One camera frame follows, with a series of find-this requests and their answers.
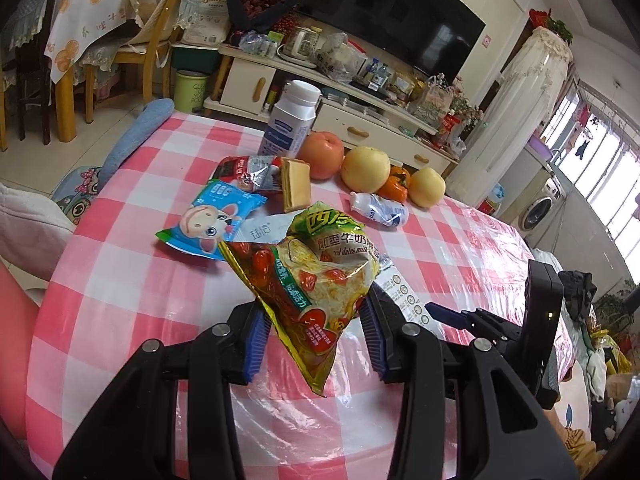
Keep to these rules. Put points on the cream television cabinet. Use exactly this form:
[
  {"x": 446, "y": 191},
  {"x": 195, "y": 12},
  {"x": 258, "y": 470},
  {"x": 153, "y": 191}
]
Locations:
[{"x": 340, "y": 115}]

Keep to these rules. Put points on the dark red snack packet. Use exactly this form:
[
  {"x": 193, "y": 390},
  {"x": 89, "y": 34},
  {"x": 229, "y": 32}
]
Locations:
[{"x": 232, "y": 170}]

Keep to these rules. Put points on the dark wrapped flower bouquet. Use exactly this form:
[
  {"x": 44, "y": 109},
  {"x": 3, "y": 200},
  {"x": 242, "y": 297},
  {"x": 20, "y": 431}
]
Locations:
[{"x": 260, "y": 2}]

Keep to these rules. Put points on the white printed plastic bag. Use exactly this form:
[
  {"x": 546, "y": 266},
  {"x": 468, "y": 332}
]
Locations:
[{"x": 430, "y": 100}]

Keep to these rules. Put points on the dark cloth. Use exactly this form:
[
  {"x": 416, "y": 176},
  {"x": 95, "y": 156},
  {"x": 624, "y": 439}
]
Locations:
[{"x": 577, "y": 292}]

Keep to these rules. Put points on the orange print tablecloth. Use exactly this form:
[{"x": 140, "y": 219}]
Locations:
[{"x": 85, "y": 25}]

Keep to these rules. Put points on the green waste bin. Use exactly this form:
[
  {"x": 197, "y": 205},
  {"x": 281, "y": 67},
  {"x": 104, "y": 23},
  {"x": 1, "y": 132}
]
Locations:
[{"x": 190, "y": 90}]

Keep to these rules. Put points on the white milk bottle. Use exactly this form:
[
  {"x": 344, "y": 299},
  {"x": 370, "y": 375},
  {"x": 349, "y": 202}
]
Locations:
[{"x": 290, "y": 120}]

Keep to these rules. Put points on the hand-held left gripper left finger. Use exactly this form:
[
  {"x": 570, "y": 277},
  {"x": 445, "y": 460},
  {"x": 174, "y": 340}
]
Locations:
[{"x": 257, "y": 350}]

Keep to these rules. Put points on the dark wooden chair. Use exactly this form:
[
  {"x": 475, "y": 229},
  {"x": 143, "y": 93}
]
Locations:
[{"x": 30, "y": 70}]

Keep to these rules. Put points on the cartoon print cushion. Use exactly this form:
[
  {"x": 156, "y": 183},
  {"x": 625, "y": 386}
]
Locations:
[{"x": 75, "y": 195}]

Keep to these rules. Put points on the white electric kettle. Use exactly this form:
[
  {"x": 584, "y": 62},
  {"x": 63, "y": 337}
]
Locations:
[{"x": 300, "y": 45}]

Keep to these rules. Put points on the pack of water bottles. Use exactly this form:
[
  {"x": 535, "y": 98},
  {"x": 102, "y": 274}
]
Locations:
[{"x": 257, "y": 42}]

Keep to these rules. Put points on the small yellow pear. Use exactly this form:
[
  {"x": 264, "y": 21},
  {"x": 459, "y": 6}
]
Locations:
[{"x": 428, "y": 187}]

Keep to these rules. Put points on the white lace covered air conditioner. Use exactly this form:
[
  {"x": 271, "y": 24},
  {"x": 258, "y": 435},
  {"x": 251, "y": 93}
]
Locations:
[{"x": 515, "y": 110}]

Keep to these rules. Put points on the blue fleece cushion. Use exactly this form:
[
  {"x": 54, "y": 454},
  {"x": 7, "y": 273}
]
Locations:
[{"x": 135, "y": 135}]

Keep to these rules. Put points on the yellow green snack packet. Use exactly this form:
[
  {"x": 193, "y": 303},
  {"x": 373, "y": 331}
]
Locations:
[{"x": 310, "y": 280}]

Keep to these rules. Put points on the purple basin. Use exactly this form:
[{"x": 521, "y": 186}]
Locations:
[{"x": 540, "y": 150}]

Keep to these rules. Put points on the red apple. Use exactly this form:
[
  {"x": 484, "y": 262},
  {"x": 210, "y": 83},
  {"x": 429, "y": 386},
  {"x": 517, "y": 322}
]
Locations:
[{"x": 322, "y": 155}]

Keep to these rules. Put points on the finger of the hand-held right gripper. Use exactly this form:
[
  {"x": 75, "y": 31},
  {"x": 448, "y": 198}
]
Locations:
[{"x": 442, "y": 312}]

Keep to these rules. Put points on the crushed plastic bottle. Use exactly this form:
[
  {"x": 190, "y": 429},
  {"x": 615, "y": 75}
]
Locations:
[{"x": 380, "y": 210}]

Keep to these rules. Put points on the beige biscuit packet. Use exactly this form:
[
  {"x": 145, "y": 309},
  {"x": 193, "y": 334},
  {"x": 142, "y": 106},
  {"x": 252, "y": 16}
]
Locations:
[{"x": 295, "y": 185}]

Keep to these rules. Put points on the white cushion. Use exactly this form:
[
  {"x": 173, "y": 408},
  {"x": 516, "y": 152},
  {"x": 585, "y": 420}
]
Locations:
[{"x": 30, "y": 225}]

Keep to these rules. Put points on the red white checked tablecloth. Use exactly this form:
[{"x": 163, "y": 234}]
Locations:
[{"x": 150, "y": 285}]

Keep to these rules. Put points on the white printed sack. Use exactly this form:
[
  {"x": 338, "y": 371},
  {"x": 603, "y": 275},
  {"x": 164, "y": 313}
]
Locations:
[{"x": 205, "y": 22}]

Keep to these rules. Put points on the white wipes packet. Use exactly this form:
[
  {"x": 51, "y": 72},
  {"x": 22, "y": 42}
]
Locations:
[{"x": 407, "y": 297}]

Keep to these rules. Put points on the clear bag of food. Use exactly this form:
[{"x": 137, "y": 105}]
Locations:
[{"x": 342, "y": 57}]

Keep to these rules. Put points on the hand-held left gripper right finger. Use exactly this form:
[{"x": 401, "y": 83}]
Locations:
[{"x": 374, "y": 345}]

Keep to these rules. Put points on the large yellow pear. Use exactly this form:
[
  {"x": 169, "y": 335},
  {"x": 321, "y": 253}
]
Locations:
[{"x": 365, "y": 170}]

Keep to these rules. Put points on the black television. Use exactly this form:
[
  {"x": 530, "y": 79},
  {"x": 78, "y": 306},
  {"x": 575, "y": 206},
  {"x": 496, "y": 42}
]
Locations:
[{"x": 390, "y": 15}]

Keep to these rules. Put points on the white washing machine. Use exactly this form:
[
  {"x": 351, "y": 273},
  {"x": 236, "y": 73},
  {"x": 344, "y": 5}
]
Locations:
[{"x": 540, "y": 207}]

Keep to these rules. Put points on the blue cartoon wipes packet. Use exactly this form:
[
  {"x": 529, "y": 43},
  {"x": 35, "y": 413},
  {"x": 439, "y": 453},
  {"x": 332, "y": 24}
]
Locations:
[{"x": 215, "y": 220}]

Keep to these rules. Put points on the potted plant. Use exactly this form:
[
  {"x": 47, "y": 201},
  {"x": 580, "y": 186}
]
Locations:
[{"x": 615, "y": 310}]

